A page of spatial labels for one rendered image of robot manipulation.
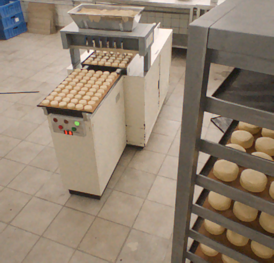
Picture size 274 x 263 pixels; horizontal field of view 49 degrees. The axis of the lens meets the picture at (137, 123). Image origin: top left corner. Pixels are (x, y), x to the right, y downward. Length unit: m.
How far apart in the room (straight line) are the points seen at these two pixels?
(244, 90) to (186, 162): 0.18
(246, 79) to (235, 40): 0.22
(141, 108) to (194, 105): 2.19
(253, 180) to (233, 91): 0.18
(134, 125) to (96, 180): 0.70
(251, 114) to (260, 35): 0.14
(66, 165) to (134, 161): 0.77
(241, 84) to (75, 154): 1.79
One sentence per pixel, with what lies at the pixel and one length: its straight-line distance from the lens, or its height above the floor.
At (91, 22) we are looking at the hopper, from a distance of 2.56.
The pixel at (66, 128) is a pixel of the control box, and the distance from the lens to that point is 2.11.
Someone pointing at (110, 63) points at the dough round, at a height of 0.92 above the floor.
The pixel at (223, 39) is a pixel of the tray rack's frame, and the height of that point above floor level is 1.81.
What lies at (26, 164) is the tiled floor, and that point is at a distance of 3.09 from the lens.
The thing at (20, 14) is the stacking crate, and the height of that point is 0.36.
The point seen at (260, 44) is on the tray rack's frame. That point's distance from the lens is 0.43.
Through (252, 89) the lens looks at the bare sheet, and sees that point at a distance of 0.61.
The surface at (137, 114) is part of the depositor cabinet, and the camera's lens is 2.72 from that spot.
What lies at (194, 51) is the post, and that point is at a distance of 0.46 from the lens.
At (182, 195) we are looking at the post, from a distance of 0.64.
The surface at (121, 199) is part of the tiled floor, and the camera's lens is 2.58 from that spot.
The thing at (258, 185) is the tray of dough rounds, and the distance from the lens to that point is 0.64.
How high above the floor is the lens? 1.95
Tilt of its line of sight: 35 degrees down
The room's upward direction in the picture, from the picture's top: 1 degrees counter-clockwise
